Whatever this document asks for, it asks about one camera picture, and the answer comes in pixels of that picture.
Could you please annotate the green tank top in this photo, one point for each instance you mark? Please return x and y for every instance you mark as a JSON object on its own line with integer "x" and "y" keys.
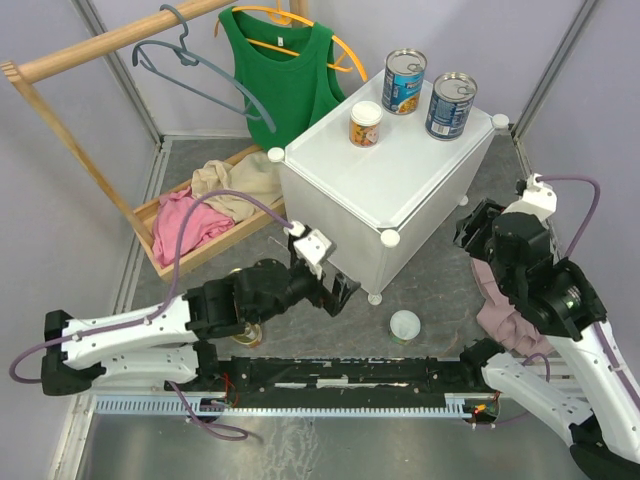
{"x": 296, "y": 100}

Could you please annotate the orange clothes hanger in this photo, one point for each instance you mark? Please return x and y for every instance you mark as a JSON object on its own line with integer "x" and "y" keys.
{"x": 285, "y": 40}

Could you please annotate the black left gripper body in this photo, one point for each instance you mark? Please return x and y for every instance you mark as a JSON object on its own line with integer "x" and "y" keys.
{"x": 303, "y": 285}

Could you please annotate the pink crumpled cloth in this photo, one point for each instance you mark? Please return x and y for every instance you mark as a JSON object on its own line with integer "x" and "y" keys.
{"x": 204, "y": 225}

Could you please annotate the light blue cable duct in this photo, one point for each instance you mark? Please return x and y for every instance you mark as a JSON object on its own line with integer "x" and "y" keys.
{"x": 341, "y": 402}

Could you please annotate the green labelled can white lid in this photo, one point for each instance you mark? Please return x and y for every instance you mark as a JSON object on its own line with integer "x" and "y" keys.
{"x": 404, "y": 326}

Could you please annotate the white plastic cube cabinet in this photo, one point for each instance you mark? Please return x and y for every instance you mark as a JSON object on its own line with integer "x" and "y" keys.
{"x": 379, "y": 204}

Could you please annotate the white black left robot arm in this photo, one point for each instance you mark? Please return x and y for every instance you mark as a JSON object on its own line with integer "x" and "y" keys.
{"x": 81, "y": 353}

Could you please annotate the blue chicken noodle soup can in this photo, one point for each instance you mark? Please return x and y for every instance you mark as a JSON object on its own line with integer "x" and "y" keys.
{"x": 403, "y": 80}

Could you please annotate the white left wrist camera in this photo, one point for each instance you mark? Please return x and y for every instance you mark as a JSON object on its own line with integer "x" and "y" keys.
{"x": 310, "y": 246}

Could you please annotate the mauve pink cloth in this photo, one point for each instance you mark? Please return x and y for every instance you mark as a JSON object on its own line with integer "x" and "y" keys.
{"x": 501, "y": 321}

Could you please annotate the blue labelled open-top can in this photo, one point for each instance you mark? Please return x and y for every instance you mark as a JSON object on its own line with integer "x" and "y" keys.
{"x": 452, "y": 98}

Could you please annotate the beige crumpled cloth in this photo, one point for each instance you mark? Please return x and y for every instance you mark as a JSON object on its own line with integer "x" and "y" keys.
{"x": 255, "y": 175}

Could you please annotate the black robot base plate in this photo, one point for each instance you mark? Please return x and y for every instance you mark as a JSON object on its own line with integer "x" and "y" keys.
{"x": 241, "y": 375}

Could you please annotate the yellow labelled can white lid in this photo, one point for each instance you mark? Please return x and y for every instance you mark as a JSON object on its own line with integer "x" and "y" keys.
{"x": 365, "y": 118}

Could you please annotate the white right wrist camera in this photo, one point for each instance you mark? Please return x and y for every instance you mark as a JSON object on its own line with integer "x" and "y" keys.
{"x": 537, "y": 198}

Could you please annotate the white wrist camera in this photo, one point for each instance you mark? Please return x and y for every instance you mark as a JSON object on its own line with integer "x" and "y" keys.
{"x": 537, "y": 198}
{"x": 310, "y": 246}

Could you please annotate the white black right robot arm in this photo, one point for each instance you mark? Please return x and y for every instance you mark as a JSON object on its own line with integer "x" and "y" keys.
{"x": 600, "y": 428}

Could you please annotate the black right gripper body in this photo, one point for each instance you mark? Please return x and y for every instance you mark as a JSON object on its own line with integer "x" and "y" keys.
{"x": 509, "y": 277}

